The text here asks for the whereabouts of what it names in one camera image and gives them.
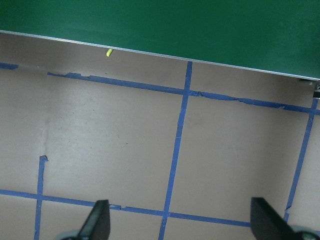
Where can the green conveyor belt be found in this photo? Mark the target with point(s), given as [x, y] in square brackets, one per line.
[175, 25]

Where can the small yellow scrap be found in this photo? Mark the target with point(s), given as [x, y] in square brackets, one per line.
[109, 52]

